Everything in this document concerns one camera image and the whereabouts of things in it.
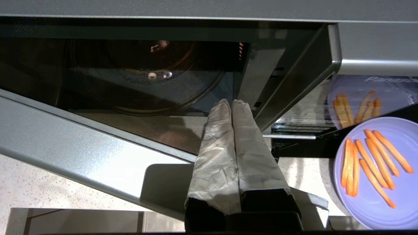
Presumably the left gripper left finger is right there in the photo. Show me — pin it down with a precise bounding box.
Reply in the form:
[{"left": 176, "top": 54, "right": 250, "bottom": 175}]
[{"left": 184, "top": 99, "right": 241, "bottom": 230}]

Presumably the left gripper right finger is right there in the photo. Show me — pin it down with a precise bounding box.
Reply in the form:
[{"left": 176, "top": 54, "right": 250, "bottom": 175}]
[{"left": 231, "top": 100, "right": 303, "bottom": 215}]

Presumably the microwave door with dark glass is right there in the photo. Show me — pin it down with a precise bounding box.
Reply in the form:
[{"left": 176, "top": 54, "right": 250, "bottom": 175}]
[{"left": 0, "top": 88, "right": 330, "bottom": 229}]

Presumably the lilac round plate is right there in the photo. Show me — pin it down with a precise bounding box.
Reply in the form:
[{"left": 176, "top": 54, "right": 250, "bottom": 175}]
[{"left": 334, "top": 117, "right": 418, "bottom": 230}]

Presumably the silver Panasonic microwave body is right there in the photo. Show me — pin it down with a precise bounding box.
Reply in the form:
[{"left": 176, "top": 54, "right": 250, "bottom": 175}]
[{"left": 0, "top": 0, "right": 418, "bottom": 141}]

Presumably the orange french fry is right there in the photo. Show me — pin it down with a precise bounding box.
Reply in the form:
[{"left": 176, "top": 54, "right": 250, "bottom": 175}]
[
  {"left": 373, "top": 130, "right": 414, "bottom": 174},
  {"left": 359, "top": 159, "right": 397, "bottom": 209},
  {"left": 355, "top": 139, "right": 390, "bottom": 189},
  {"left": 341, "top": 138, "right": 352, "bottom": 188},
  {"left": 364, "top": 130, "right": 400, "bottom": 177},
  {"left": 352, "top": 144, "right": 360, "bottom": 197},
  {"left": 365, "top": 138, "right": 395, "bottom": 190}
]

